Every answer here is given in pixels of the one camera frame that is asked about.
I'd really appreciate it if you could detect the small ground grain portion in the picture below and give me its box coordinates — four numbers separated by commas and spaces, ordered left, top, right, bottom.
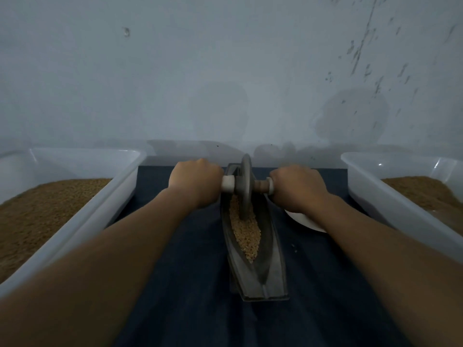
229, 195, 263, 263

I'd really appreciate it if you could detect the person's left forearm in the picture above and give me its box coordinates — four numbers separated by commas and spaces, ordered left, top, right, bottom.
0, 190, 200, 347

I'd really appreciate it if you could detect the white plastic tray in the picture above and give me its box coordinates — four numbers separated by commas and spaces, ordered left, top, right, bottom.
340, 151, 463, 263
0, 147, 147, 297

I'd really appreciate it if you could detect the dark blue tablecloth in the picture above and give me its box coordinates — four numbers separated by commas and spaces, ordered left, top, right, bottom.
109, 166, 409, 347

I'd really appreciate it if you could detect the boat-shaped metal grinding trough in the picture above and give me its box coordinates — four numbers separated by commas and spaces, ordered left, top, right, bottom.
220, 163, 289, 301

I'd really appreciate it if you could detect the person's left hand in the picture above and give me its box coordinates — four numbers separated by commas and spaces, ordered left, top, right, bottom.
168, 158, 225, 210

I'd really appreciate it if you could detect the white round plate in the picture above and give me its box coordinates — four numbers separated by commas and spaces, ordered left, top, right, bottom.
284, 210, 328, 234

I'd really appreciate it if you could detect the person's right forearm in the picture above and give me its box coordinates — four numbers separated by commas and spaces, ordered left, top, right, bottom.
304, 197, 463, 347

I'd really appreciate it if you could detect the metal grinding wheel with handles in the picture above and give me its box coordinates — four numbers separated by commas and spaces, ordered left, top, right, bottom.
220, 154, 276, 217

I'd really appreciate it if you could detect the person's right hand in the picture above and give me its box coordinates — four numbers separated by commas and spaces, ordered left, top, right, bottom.
269, 165, 332, 215

